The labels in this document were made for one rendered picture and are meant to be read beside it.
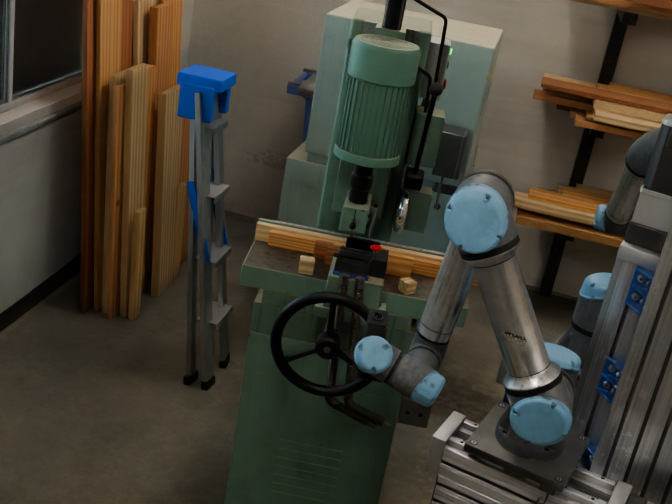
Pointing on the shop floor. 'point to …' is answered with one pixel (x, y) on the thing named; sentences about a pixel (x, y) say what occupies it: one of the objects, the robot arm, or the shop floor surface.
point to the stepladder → (193, 101)
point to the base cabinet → (305, 434)
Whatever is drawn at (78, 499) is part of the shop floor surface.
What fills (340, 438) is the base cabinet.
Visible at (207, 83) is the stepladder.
